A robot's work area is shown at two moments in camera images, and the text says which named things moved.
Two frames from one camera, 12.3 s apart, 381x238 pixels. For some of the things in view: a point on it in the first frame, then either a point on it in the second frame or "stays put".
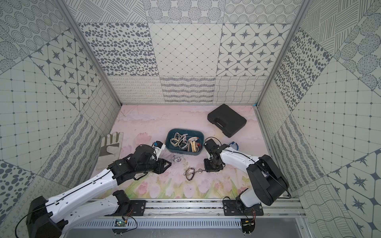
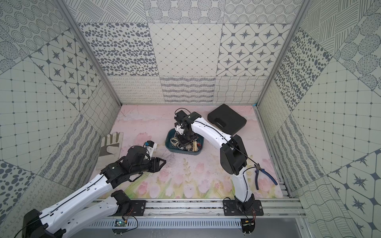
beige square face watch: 194,147 stays put
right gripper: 208,169 to 185,142
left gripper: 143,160 stays put
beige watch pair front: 175,141 stays put
